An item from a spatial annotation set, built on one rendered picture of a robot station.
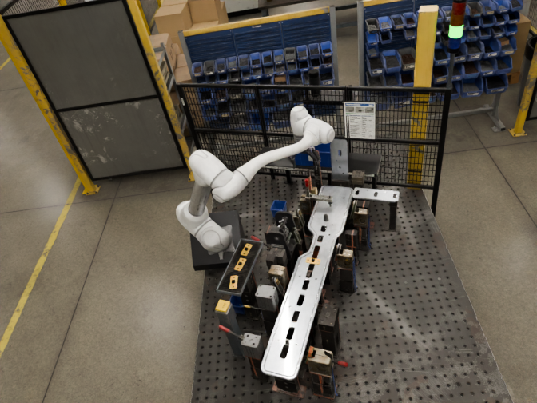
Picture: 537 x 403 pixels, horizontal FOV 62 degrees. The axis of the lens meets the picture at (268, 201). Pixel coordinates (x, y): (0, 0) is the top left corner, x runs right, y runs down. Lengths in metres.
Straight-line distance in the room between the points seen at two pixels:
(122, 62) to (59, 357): 2.59
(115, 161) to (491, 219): 3.78
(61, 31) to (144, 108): 0.96
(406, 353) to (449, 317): 0.34
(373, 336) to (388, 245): 0.69
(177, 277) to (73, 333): 0.94
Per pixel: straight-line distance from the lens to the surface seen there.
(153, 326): 3.87
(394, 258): 3.01
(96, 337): 4.04
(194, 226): 2.84
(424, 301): 2.83
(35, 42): 4.67
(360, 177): 3.03
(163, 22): 6.73
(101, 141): 5.02
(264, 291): 2.38
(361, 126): 3.15
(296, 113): 2.49
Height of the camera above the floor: 3.00
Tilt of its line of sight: 42 degrees down
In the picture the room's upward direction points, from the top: 12 degrees counter-clockwise
